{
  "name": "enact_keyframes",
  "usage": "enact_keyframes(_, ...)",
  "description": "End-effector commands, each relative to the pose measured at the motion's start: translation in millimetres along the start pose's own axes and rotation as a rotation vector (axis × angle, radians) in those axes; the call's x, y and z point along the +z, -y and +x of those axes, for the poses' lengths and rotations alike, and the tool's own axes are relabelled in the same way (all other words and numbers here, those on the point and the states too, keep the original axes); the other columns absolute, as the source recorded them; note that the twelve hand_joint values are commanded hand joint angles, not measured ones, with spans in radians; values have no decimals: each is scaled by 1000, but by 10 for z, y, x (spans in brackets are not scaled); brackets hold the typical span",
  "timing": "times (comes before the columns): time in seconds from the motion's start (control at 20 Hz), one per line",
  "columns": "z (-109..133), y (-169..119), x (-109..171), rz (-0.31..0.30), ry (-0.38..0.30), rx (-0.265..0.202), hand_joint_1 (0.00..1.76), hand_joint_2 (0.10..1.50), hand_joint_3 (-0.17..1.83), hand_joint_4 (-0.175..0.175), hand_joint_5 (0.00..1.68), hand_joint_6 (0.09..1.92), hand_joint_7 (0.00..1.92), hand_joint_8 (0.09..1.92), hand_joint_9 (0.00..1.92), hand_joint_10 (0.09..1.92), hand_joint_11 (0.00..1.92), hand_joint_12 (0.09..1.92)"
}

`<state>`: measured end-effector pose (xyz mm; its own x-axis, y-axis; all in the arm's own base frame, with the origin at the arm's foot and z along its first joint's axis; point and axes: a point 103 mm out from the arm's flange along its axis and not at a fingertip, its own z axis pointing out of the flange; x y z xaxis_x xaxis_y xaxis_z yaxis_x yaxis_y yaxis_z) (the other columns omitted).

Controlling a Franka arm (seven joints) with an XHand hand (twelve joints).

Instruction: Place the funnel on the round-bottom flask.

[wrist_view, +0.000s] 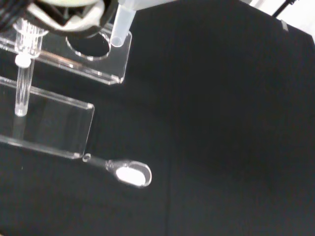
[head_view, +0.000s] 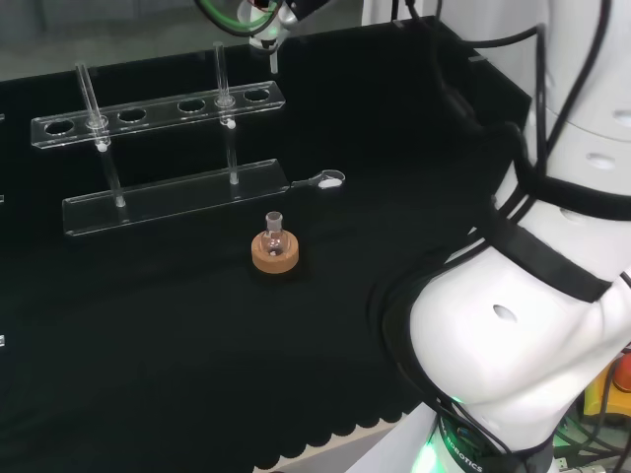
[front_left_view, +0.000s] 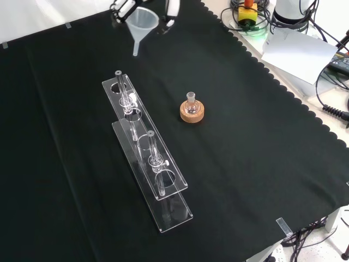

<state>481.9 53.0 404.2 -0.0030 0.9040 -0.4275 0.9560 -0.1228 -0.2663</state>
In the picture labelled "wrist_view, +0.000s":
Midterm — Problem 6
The black tripod leg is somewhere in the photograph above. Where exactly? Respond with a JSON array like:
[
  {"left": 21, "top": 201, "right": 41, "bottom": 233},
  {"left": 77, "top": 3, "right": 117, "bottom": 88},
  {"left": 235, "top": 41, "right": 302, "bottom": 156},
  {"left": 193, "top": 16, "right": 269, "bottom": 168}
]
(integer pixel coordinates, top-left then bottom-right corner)
[{"left": 272, "top": 0, "right": 296, "bottom": 18}]

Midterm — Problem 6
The clear glass weighing funnel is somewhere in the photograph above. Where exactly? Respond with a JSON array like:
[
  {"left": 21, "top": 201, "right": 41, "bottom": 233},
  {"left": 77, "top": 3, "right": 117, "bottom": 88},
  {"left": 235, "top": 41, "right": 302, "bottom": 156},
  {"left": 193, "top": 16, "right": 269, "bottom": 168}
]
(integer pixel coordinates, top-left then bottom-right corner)
[{"left": 82, "top": 153, "right": 152, "bottom": 189}]

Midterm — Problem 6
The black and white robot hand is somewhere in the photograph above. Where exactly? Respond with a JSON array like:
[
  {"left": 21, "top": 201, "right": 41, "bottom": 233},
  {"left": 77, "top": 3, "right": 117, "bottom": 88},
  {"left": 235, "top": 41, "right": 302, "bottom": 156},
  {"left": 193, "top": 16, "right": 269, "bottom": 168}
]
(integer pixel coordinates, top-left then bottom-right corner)
[{"left": 0, "top": 0, "right": 119, "bottom": 39}]

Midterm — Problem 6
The black bench cloth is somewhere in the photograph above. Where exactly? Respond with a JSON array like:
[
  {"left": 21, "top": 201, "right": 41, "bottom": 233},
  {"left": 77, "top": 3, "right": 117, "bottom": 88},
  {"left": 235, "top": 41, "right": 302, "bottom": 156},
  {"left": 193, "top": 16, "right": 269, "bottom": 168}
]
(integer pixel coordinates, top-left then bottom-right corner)
[{"left": 0, "top": 0, "right": 315, "bottom": 236}]

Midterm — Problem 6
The clear acrylic funnel stand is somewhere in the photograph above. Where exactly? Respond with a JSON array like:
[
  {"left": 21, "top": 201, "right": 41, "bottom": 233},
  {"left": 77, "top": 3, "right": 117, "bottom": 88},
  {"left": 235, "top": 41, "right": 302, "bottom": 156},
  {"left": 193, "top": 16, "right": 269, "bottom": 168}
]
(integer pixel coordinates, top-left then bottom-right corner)
[{"left": 0, "top": 21, "right": 133, "bottom": 160}]

